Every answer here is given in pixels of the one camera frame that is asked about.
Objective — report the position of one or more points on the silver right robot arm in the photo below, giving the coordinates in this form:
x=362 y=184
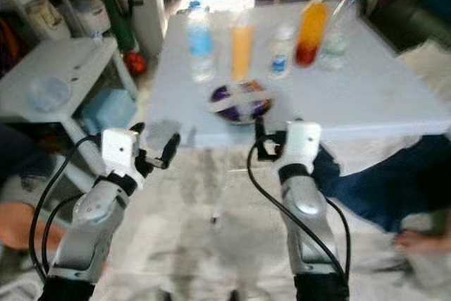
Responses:
x=306 y=206

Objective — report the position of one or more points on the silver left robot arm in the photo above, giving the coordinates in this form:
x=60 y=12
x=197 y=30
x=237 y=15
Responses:
x=91 y=216

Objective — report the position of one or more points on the light blue box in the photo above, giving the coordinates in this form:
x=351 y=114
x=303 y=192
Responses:
x=109 y=112

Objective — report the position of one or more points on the purple wrapped food plate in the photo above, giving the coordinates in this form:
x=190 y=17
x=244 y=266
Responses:
x=241 y=102

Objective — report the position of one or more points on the red round object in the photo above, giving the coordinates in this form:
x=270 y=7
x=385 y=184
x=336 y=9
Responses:
x=135 y=63

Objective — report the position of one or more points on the small white bottle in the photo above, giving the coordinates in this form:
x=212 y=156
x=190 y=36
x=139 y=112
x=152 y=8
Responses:
x=282 y=54

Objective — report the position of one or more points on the orange juice bottle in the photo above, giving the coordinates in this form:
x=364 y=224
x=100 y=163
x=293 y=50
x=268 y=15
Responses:
x=242 y=51

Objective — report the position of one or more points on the white side table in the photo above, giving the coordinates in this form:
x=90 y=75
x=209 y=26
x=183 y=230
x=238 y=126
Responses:
x=63 y=68

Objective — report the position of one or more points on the clear plastic container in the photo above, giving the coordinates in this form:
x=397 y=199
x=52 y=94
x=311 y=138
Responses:
x=48 y=94

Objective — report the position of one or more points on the pale blue folding table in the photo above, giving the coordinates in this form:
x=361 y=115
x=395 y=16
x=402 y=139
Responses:
x=359 y=96

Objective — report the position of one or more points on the blue label water bottle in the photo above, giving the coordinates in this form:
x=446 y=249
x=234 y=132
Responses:
x=201 y=44

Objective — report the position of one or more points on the white floor appliance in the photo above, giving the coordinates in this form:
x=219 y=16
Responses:
x=148 y=19

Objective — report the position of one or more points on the green upright object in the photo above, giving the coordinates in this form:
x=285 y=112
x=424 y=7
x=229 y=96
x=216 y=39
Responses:
x=118 y=19

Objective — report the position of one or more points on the person in blue jeans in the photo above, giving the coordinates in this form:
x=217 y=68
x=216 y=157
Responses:
x=380 y=181

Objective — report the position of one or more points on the orange and red drink bottle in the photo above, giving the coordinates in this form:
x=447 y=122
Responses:
x=312 y=33

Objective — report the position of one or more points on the person in dark top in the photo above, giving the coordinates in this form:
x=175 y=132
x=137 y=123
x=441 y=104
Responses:
x=17 y=156

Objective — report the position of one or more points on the clear bottle with teal cap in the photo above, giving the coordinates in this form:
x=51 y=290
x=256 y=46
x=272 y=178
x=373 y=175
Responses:
x=340 y=33

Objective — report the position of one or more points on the dark sofa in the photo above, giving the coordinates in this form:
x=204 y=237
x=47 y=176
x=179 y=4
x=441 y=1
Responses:
x=412 y=12

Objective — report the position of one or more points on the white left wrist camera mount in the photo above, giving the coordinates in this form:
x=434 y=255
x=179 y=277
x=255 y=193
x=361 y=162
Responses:
x=118 y=149

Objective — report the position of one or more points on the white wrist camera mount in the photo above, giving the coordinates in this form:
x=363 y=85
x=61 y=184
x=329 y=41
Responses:
x=118 y=149
x=303 y=142

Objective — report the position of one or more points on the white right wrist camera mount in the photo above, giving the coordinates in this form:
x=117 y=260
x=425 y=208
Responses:
x=303 y=142

